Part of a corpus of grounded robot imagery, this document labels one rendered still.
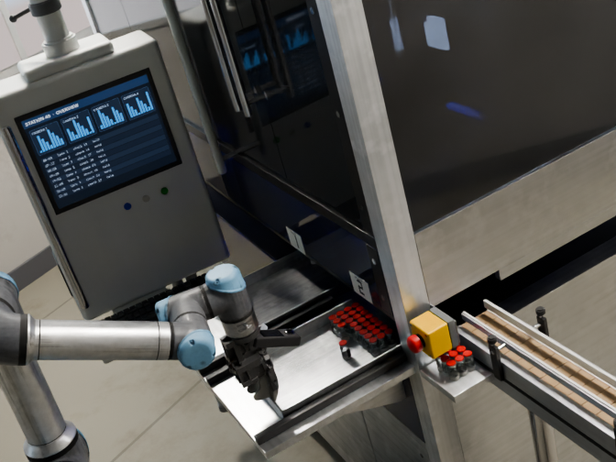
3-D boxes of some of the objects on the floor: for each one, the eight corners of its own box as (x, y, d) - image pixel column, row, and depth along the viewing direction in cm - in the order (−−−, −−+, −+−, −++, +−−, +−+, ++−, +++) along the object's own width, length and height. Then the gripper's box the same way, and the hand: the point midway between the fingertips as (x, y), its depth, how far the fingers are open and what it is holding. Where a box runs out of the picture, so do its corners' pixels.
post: (482, 589, 253) (297, -212, 154) (496, 603, 248) (313, -215, 149) (464, 602, 251) (265, -203, 152) (478, 616, 246) (280, -205, 147)
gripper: (214, 332, 195) (241, 404, 205) (230, 349, 188) (258, 424, 198) (247, 313, 198) (273, 387, 208) (265, 330, 191) (291, 405, 201)
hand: (275, 394), depth 203 cm, fingers closed, pressing on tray
